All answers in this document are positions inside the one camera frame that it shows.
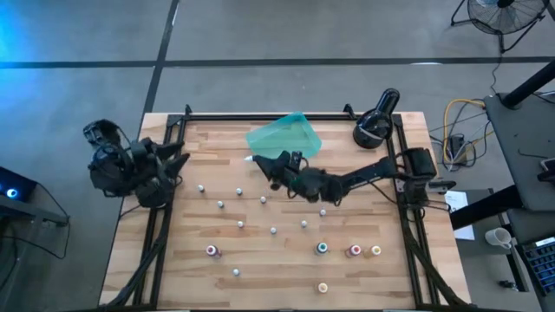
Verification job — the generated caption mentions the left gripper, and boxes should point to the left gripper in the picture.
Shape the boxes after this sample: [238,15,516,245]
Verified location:
[129,138,191,208]

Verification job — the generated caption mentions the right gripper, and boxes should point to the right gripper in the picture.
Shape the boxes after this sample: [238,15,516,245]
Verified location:
[252,149,307,192]

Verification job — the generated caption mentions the teal plastic bin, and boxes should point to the teal plastic bin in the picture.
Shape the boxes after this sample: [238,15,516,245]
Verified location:
[245,111,323,160]

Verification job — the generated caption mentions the black desk lamp head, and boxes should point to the black desk lamp head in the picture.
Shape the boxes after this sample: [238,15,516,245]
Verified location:
[352,88,402,151]

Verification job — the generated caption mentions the black metal stand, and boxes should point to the black metal stand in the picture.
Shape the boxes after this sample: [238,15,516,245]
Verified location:
[0,203,71,261]

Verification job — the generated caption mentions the black computer blue light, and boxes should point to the black computer blue light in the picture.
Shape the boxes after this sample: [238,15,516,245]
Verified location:
[0,166,38,214]

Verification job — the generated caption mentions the black power adapter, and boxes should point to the black power adapter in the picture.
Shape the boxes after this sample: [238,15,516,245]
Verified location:
[448,133,468,166]

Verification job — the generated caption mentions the white paper sheet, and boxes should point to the white paper sheet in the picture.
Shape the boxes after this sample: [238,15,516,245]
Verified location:
[444,190,476,242]

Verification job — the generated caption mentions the white mug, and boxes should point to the white mug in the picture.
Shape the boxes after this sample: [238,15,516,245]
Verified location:
[484,226,514,250]

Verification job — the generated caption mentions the black side desk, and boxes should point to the black side desk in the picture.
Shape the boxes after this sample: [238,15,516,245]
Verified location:
[448,92,555,231]

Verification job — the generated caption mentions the black floor fan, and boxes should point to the black floor fan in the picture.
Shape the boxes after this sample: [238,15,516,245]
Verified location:
[449,0,550,55]

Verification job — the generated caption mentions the black pole stand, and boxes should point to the black pole stand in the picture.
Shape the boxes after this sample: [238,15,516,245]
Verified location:
[501,60,555,110]

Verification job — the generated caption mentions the black keyboard teal keys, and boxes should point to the black keyboard teal keys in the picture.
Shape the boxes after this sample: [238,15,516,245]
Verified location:
[519,236,555,300]

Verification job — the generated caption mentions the black aluminium frame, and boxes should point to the black aluminium frame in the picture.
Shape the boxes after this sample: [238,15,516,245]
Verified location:
[103,103,473,312]

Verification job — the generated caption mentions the yellow cable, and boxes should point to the yellow cable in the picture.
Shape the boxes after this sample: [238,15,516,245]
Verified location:
[441,98,495,166]

